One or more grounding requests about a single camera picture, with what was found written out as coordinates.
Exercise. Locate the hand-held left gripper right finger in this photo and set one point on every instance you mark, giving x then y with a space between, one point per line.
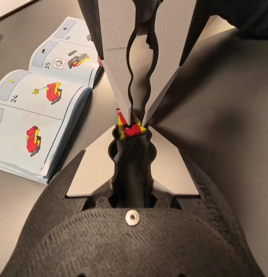
173 173

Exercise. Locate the red yellow lego model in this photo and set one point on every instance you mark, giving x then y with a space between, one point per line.
130 131

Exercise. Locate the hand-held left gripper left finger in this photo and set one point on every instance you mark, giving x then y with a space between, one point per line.
92 168

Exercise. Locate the open instruction booklet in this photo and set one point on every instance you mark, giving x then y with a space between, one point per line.
49 108

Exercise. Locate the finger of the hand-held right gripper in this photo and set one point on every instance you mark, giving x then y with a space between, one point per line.
170 32
116 43

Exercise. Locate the person's right forearm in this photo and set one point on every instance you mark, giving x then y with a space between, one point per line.
251 17

